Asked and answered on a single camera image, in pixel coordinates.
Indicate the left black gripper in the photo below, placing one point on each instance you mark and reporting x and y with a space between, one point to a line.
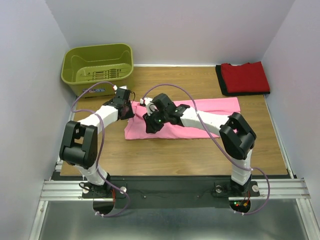
127 111

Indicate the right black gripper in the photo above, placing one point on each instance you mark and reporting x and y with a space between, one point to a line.
152 124

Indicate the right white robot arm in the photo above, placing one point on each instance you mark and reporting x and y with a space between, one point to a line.
237 136

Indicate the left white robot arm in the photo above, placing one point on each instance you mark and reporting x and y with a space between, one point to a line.
79 146

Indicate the green plastic basket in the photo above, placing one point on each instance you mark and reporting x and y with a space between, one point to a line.
87 65

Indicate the folded black t shirt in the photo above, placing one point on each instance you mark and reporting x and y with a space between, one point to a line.
221 82

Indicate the folded red t shirt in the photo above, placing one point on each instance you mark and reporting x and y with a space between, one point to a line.
246 77

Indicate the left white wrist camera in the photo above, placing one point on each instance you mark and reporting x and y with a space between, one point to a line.
115 87

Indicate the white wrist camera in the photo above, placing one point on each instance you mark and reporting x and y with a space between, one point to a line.
147 102
115 87

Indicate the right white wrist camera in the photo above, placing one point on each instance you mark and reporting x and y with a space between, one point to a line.
147 102

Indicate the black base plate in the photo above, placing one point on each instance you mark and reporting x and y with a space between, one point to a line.
157 192

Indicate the aluminium frame rail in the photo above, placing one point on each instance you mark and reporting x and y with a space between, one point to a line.
282 211

